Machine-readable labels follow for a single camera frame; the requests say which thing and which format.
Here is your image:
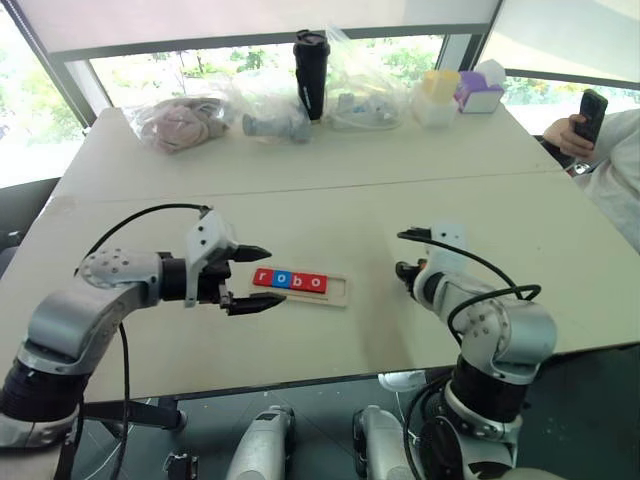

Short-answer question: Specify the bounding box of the white floor cable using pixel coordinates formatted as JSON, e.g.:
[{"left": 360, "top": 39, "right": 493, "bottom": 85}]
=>
[{"left": 377, "top": 368, "right": 427, "bottom": 441}]

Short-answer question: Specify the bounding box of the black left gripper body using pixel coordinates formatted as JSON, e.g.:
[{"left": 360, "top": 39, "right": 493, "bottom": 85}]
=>
[{"left": 196, "top": 259, "right": 237, "bottom": 309}]

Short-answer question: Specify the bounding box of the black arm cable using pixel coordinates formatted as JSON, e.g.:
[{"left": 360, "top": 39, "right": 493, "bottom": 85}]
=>
[
  {"left": 397, "top": 231, "right": 543, "bottom": 347},
  {"left": 73, "top": 202, "right": 212, "bottom": 480}
]

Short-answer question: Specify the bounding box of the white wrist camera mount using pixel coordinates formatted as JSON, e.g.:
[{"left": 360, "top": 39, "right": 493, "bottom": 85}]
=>
[
  {"left": 183, "top": 209, "right": 242, "bottom": 308},
  {"left": 424, "top": 219, "right": 467, "bottom": 282}
]

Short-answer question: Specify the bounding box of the silver rounded robot leg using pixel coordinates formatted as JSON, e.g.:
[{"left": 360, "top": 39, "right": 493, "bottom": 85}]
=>
[
  {"left": 352, "top": 405, "right": 417, "bottom": 480},
  {"left": 226, "top": 405, "right": 297, "bottom": 480}
]

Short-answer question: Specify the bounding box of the bystander bare hand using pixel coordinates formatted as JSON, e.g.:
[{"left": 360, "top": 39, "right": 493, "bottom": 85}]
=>
[{"left": 541, "top": 113, "right": 602, "bottom": 162}]

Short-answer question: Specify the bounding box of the wooden letter tray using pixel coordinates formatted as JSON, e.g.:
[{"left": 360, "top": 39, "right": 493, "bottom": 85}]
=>
[{"left": 247, "top": 268, "right": 352, "bottom": 312}]

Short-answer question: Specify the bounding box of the bystander grey clothing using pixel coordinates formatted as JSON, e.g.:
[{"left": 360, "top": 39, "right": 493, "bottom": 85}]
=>
[{"left": 574, "top": 109, "right": 640, "bottom": 252}]

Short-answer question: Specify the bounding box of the black office chair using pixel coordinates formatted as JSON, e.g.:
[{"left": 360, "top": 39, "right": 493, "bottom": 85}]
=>
[{"left": 0, "top": 176, "right": 59, "bottom": 277}]

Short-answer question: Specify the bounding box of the dark smartphone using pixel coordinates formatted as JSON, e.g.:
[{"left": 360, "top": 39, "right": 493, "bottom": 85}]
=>
[{"left": 573, "top": 89, "right": 610, "bottom": 147}]

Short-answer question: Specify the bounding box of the white plastic container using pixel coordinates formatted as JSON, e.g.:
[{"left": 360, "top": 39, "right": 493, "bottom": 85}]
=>
[{"left": 410, "top": 81, "right": 458, "bottom": 129}]

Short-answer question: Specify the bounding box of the wide white roller blind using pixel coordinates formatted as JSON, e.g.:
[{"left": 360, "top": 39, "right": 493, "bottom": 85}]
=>
[{"left": 13, "top": 0, "right": 504, "bottom": 54}]

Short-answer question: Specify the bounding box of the narrow white roller blind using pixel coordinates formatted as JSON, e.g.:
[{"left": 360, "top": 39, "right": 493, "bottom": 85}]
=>
[{"left": 478, "top": 0, "right": 640, "bottom": 85}]

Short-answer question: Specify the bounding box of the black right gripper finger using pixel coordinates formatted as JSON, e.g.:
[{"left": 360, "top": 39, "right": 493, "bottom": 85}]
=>
[{"left": 396, "top": 226, "right": 433, "bottom": 243}]

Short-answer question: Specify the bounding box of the purple tissue box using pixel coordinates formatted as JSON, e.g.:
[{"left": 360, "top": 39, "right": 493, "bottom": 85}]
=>
[{"left": 456, "top": 58, "right": 507, "bottom": 115}]

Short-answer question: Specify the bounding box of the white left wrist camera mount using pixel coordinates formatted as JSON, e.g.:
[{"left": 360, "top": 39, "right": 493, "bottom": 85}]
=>
[{"left": 183, "top": 209, "right": 242, "bottom": 308}]

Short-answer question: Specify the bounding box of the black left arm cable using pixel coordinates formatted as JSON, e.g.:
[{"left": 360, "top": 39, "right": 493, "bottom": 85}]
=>
[{"left": 73, "top": 202, "right": 212, "bottom": 480}]

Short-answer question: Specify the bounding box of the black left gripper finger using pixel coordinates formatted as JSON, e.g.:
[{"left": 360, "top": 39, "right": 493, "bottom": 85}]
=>
[
  {"left": 226, "top": 293, "right": 288, "bottom": 318},
  {"left": 231, "top": 243, "right": 273, "bottom": 265}
]

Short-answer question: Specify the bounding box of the black table leg frame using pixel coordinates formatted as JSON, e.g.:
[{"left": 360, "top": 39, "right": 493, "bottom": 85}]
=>
[{"left": 81, "top": 396, "right": 190, "bottom": 432}]

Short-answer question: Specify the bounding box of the black travel tumbler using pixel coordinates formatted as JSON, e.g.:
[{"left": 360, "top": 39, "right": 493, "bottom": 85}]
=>
[{"left": 292, "top": 29, "right": 332, "bottom": 123}]

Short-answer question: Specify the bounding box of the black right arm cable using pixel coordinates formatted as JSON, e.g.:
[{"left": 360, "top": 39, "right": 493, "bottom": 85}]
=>
[{"left": 397, "top": 231, "right": 543, "bottom": 347}]

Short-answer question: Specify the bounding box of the dark window frame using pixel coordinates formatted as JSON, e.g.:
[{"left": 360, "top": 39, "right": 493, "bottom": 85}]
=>
[{"left": 0, "top": 0, "right": 640, "bottom": 132}]

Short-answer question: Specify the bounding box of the plastic bag with pink plush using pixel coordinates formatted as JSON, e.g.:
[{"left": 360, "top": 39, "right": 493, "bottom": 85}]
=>
[{"left": 123, "top": 96, "right": 232, "bottom": 154}]

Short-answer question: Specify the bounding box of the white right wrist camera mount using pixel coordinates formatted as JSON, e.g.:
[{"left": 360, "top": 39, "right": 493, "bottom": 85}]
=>
[{"left": 424, "top": 219, "right": 467, "bottom": 282}]

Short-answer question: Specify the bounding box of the plastic bag with grey object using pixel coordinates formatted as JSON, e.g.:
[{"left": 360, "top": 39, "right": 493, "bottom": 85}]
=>
[{"left": 218, "top": 74, "right": 315, "bottom": 147}]

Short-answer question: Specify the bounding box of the clear bag with white cables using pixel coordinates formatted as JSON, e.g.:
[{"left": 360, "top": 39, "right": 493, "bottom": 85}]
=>
[{"left": 323, "top": 24, "right": 417, "bottom": 133}]

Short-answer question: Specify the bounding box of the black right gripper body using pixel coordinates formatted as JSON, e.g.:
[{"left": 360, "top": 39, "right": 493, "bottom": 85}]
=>
[{"left": 395, "top": 259, "right": 427, "bottom": 294}]

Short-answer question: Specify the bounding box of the small black floor bracket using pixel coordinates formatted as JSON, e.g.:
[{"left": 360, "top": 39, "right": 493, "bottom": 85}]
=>
[{"left": 163, "top": 448, "right": 200, "bottom": 480}]

